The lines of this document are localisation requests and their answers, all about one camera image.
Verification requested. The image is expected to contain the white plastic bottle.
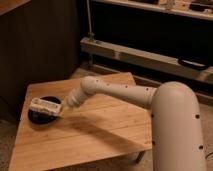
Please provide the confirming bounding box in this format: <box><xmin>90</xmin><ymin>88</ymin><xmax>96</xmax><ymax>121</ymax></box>
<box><xmin>29</xmin><ymin>98</ymin><xmax>62</xmax><ymax>116</ymax></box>

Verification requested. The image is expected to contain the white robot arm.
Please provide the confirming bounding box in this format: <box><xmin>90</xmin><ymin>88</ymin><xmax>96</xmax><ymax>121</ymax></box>
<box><xmin>67</xmin><ymin>76</ymin><xmax>207</xmax><ymax>171</ymax></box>

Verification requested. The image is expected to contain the black ceramic bowl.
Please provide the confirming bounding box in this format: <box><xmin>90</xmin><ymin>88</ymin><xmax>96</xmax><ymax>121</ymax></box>
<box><xmin>28</xmin><ymin>96</ymin><xmax>61</xmax><ymax>125</ymax></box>

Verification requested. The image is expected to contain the wooden table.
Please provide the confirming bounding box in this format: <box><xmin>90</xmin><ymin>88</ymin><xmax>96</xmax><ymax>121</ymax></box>
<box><xmin>9</xmin><ymin>79</ymin><xmax>151</xmax><ymax>171</ymax></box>

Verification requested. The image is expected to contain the wooden cabinet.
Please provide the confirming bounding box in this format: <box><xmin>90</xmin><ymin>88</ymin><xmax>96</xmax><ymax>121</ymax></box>
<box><xmin>0</xmin><ymin>0</ymin><xmax>79</xmax><ymax>113</ymax></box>

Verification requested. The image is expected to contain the metal pole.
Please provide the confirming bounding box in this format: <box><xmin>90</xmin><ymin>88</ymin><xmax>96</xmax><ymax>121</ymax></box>
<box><xmin>86</xmin><ymin>0</ymin><xmax>94</xmax><ymax>41</ymax></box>

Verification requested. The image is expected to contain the wooden shelf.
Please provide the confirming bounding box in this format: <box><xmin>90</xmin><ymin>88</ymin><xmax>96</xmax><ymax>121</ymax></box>
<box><xmin>93</xmin><ymin>0</ymin><xmax>213</xmax><ymax>21</ymax></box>

